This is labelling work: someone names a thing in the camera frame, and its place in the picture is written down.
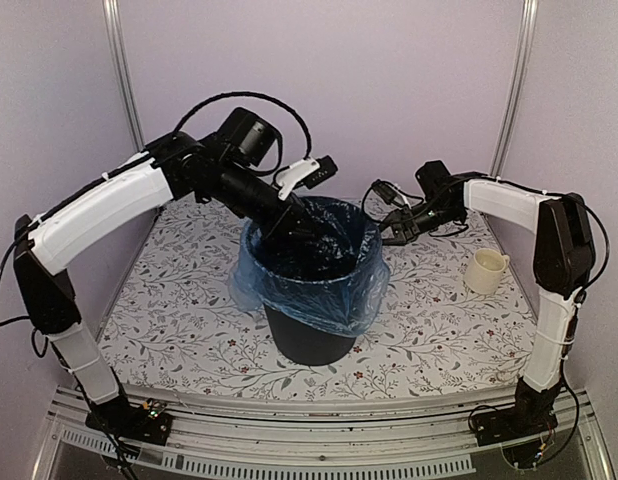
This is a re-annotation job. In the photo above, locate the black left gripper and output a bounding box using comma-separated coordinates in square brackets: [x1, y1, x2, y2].
[211, 158, 324, 243]

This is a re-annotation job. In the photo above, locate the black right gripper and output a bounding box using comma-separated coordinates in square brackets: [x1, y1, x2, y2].
[368, 198, 464, 246]

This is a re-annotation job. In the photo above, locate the blue plastic trash bag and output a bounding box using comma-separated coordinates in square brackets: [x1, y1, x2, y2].
[228, 196, 391, 340]

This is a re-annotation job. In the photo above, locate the dark grey trash bin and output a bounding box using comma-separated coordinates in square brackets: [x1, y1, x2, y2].
[238, 196, 383, 366]

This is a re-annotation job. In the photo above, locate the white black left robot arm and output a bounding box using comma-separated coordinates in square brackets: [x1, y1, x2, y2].
[1, 107, 321, 434]

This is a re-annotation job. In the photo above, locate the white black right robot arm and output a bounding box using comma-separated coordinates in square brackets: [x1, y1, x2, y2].
[379, 160, 597, 445]

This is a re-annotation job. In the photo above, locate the cream ceramic mug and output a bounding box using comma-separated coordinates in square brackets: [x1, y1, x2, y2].
[463, 248, 510, 295]

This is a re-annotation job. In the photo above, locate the floral patterned table mat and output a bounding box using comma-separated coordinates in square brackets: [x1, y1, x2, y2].
[99, 200, 535, 401]

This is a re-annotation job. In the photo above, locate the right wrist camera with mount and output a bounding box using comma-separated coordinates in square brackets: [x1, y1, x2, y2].
[371, 179, 412, 211]

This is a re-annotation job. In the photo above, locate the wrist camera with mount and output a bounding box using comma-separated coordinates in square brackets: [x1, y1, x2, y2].
[371, 179, 412, 211]
[273, 156, 338, 200]

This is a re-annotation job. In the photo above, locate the right camera black cable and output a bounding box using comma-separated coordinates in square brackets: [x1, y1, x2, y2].
[361, 185, 385, 226]

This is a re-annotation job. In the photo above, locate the camera black cable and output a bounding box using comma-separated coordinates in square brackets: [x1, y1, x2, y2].
[173, 90, 313, 164]
[361, 185, 385, 226]

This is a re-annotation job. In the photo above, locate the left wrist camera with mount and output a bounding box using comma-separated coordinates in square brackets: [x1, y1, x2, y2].
[273, 156, 338, 200]

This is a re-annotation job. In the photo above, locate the left camera black cable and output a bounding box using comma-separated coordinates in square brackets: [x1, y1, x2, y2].
[173, 90, 313, 164]

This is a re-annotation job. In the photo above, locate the right aluminium corner post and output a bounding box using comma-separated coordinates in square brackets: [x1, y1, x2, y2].
[490, 0, 539, 176]

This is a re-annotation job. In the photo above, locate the aluminium corner post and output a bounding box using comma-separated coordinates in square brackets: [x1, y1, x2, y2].
[490, 0, 539, 176]
[102, 0, 144, 150]

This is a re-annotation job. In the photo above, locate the left aluminium corner post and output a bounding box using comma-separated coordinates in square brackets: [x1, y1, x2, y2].
[102, 0, 144, 150]

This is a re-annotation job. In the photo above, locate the aluminium front rail frame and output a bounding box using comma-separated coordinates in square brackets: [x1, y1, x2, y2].
[31, 384, 615, 480]

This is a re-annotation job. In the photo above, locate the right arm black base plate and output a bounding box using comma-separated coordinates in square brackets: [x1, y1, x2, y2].
[467, 405, 558, 446]

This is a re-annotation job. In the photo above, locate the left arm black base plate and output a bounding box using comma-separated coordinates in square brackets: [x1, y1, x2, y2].
[85, 397, 173, 446]

